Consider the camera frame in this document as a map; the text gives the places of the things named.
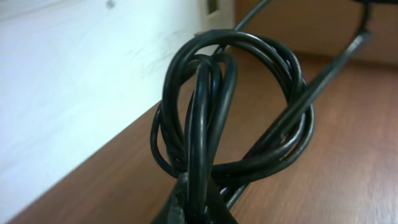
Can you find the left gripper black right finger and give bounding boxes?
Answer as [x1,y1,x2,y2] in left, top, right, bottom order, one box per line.
[206,180,238,224]

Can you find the white wall thermostat panel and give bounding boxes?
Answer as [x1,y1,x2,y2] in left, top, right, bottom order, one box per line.
[198,0,234,31]

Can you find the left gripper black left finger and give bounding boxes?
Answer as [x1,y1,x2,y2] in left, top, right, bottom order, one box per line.
[151,174,188,224]

